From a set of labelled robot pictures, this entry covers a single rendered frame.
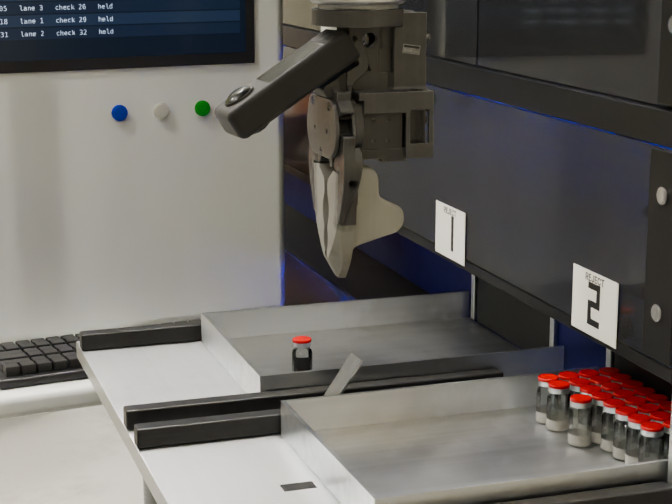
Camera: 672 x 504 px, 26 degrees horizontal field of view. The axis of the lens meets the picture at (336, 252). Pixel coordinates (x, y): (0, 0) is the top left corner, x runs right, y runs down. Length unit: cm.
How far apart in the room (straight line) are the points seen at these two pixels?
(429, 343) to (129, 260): 52
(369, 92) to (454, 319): 73
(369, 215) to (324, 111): 9
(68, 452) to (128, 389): 239
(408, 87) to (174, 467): 42
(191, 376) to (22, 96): 54
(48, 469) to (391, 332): 219
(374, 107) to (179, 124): 95
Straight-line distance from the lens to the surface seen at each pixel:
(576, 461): 136
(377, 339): 172
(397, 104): 112
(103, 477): 376
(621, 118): 129
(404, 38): 114
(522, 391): 149
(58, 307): 203
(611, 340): 133
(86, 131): 200
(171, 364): 164
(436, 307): 180
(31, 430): 413
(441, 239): 167
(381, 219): 115
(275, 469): 133
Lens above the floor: 136
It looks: 13 degrees down
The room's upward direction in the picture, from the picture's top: straight up
